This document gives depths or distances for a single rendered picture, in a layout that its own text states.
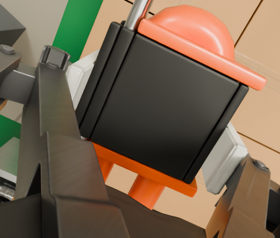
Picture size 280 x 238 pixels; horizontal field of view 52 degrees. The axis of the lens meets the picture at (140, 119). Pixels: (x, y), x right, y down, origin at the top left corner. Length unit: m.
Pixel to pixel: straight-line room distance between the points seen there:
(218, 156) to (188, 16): 0.08
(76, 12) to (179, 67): 1.33
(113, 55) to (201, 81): 0.05
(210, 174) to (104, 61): 0.08
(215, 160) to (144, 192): 0.06
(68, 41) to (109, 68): 1.34
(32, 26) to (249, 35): 1.03
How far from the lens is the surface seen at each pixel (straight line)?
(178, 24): 0.17
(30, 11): 1.55
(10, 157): 1.14
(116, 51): 0.16
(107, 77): 0.16
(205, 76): 0.16
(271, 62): 0.94
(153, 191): 0.20
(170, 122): 0.16
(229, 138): 0.16
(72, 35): 1.48
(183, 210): 1.10
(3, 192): 1.21
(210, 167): 0.16
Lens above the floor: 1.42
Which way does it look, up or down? 70 degrees down
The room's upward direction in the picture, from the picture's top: 168 degrees counter-clockwise
